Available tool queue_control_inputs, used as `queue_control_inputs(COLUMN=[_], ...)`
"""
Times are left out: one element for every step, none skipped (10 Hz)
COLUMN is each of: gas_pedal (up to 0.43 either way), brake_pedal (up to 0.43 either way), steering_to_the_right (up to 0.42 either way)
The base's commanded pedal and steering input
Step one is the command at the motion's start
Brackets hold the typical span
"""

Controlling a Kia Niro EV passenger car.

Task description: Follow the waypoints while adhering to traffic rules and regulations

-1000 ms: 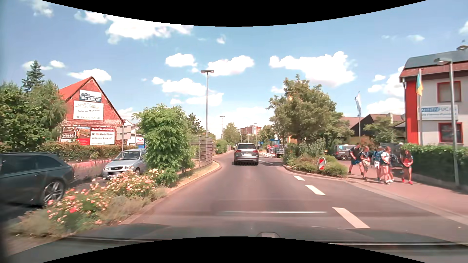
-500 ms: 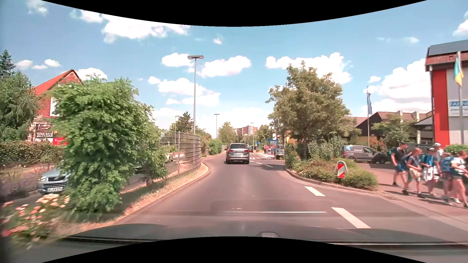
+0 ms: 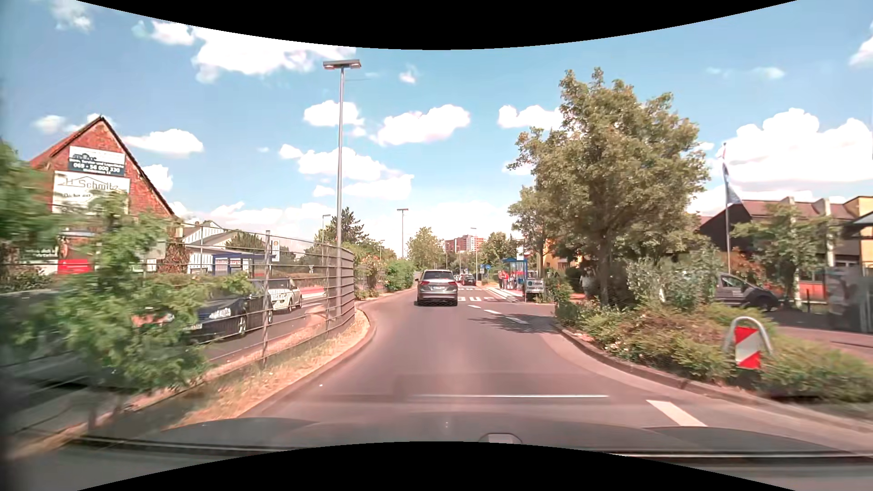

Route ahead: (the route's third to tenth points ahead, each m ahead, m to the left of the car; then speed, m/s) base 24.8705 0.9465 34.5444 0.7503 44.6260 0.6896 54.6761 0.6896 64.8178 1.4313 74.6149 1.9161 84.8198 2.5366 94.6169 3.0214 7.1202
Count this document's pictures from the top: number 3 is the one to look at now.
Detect wire mesh fence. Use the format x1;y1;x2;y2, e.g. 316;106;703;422
0;217;357;437

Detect reddish paved path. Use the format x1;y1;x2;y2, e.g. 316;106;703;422
771;308;873;364

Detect road markings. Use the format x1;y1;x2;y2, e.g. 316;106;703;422
412;286;709;428

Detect flag on pole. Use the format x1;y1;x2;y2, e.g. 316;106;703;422
720;143;743;276

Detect dark blue car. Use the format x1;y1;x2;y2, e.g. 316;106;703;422
179;285;275;343

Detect red brick gabled building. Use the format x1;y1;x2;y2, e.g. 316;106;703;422
20;116;180;276

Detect low building with brown roof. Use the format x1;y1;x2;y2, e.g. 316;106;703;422
696;196;873;302

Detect green bush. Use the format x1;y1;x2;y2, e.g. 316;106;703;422
385;259;417;293

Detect red white striped marker sign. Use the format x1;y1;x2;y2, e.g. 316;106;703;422
723;316;774;371

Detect white low building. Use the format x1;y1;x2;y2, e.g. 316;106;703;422
179;221;274;275

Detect blue bus shelter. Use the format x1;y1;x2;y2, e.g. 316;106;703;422
502;258;529;290

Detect white car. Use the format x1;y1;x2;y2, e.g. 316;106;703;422
265;277;304;313

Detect tall double lamp post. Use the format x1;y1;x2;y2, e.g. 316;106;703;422
322;59;362;316

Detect planted bush strip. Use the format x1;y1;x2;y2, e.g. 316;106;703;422
554;300;873;405

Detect dry grass verge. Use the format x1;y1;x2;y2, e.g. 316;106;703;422
7;308;371;459

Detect red high-rise building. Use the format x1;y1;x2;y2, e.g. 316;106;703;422
443;235;487;255

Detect small green tree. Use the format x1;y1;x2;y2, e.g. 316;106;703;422
731;203;841;306

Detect dark grey parked car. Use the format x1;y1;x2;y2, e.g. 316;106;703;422
713;273;781;312

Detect large green tree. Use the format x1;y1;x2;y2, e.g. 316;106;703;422
507;67;712;306

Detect row of trees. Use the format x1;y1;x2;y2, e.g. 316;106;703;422
406;226;526;272

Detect grey asphalt road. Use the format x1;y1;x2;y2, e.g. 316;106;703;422
7;285;873;491

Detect car's own bonnet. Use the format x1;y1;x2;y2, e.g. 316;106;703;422
68;415;873;466

